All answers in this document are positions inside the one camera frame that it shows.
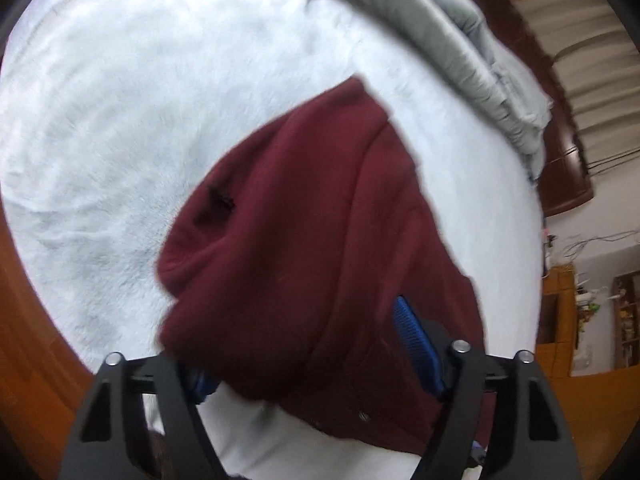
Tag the beige curtain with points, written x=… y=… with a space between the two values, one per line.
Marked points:
x=590 y=60

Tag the maroon pants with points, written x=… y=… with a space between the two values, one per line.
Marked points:
x=310 y=240

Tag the white bed sheet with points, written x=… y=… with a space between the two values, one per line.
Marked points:
x=150 y=85

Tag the wooden shelf with small things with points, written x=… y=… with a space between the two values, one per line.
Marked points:
x=627 y=320

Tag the dark wooden headboard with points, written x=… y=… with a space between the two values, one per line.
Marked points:
x=565 y=175

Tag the grey duvet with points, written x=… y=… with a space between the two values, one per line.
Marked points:
x=450 y=35

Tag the light wooden desk cabinet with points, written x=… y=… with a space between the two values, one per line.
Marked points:
x=560 y=340

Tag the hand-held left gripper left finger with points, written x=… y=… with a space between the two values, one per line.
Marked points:
x=200 y=385

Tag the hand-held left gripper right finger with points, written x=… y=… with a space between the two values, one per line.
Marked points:
x=417 y=345

